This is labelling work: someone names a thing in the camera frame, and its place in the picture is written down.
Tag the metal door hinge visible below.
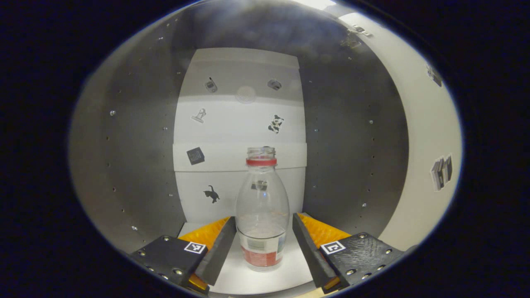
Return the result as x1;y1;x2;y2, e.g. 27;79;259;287
340;24;374;48

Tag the clear bottle with red label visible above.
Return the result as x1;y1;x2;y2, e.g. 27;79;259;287
235;146;290;272

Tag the large ceiling light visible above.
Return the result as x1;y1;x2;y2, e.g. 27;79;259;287
297;0;337;10

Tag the dark grey cabinet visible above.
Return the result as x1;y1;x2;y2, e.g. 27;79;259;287
68;0;410;296

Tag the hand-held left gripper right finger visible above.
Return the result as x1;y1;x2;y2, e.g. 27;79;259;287
292;212;405;294

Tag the grey cabinet door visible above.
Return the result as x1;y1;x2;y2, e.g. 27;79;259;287
337;12;463;251

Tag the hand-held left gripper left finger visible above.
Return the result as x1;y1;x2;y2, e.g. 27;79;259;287
129;216;237;295

